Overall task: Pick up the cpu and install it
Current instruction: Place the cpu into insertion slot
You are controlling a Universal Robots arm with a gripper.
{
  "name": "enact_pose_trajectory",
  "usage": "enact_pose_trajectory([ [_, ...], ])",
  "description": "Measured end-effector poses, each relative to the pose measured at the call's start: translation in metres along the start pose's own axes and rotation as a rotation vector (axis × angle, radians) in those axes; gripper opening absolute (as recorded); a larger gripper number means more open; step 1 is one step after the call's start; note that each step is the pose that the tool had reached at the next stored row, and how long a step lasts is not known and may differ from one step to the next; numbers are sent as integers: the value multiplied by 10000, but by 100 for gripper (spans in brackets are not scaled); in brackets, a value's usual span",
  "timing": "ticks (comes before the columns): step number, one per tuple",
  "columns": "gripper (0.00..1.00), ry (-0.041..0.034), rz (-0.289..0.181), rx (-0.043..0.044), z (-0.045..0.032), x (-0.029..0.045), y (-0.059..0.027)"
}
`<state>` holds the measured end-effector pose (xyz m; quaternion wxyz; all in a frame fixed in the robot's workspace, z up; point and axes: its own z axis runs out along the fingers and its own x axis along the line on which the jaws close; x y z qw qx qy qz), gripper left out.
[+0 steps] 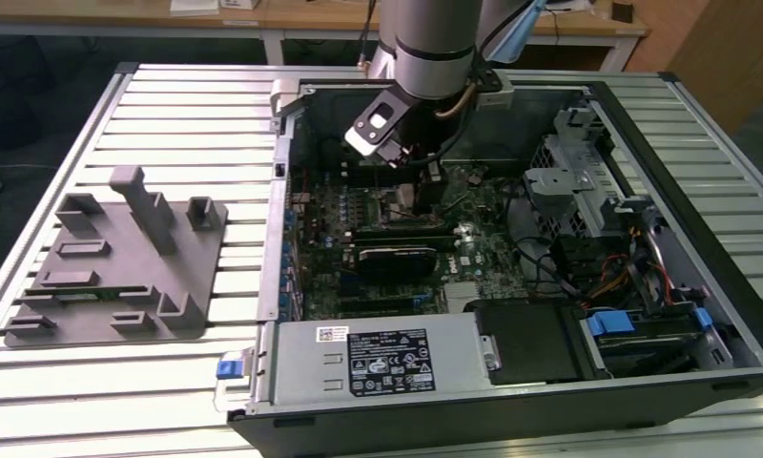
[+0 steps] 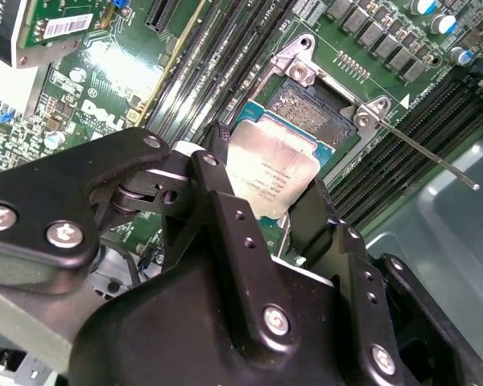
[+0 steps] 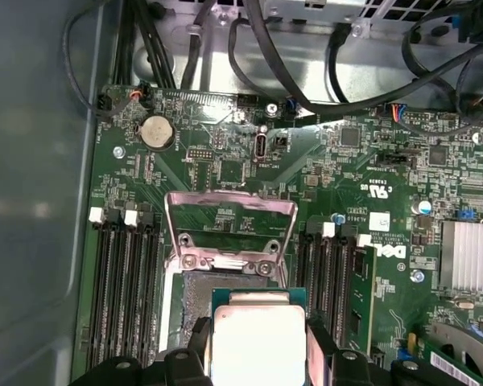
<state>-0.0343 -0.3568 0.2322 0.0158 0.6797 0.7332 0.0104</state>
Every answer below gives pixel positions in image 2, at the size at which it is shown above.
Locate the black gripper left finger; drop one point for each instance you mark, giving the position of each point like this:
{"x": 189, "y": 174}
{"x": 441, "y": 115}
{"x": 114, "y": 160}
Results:
{"x": 64, "y": 193}

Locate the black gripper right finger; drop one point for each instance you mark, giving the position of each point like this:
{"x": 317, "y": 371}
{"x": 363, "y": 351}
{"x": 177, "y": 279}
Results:
{"x": 356, "y": 253}

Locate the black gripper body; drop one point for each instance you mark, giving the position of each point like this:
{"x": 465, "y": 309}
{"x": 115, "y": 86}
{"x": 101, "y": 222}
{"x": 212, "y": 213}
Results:
{"x": 177, "y": 342}

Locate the thin metal locking lever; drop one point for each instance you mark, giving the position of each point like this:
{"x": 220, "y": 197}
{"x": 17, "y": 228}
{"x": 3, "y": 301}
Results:
{"x": 426, "y": 153}

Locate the silver CPU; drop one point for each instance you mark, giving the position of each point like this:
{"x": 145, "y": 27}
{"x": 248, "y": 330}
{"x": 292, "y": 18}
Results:
{"x": 273, "y": 161}

